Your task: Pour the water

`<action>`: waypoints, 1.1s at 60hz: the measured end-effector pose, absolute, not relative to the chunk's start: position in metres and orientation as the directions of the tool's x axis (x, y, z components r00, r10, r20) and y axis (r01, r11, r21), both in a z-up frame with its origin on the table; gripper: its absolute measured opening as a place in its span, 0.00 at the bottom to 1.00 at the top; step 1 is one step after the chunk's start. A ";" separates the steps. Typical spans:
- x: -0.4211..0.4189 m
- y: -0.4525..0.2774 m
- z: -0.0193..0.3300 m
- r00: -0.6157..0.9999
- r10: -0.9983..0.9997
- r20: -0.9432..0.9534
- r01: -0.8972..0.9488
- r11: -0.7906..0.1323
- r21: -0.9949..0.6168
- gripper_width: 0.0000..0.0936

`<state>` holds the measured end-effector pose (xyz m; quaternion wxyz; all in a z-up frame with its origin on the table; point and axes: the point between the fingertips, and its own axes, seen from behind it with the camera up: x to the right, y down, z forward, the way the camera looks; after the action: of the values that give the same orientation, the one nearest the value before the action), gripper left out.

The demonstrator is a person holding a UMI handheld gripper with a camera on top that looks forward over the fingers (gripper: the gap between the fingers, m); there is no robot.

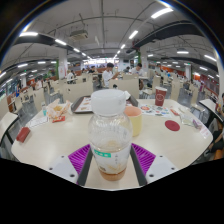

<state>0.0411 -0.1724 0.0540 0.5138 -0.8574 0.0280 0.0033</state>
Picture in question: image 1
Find ceiling lights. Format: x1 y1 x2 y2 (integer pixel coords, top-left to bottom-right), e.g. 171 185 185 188
0 6 219 79

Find flat round red coaster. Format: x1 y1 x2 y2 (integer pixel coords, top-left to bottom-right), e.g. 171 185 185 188
164 119 181 132

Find dark tray with menu liner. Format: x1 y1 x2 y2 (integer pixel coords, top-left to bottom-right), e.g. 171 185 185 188
70 95 139 115

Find yellow mug with pink inside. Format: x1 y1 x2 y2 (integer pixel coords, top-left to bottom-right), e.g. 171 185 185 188
123 105 143 138

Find clear printed snack packet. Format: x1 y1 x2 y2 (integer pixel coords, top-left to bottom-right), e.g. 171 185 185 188
179 113 203 130

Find cream canteen chairs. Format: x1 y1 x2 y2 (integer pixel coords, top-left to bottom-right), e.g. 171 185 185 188
0 71 221 134

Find small red pouch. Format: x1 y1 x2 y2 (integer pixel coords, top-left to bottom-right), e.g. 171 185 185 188
15 126 32 144

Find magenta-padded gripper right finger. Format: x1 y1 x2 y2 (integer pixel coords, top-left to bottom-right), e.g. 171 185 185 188
129 142 180 188

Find clear white-capped drink bottle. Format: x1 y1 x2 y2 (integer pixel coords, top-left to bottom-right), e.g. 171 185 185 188
87 88 134 182

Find white paper receipt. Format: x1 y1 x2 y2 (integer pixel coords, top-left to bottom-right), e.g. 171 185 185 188
25 115 50 129

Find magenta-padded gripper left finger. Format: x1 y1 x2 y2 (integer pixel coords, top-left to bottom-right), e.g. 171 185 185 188
47 143 94 188

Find ceiling air conditioner unit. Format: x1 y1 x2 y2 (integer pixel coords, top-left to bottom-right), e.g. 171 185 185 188
69 29 90 42

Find crumpled clear plastic food bag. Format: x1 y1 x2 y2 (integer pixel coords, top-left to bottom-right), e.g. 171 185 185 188
45 98 72 124

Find red paper cup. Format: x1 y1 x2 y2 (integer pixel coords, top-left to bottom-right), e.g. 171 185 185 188
154 86 168 108

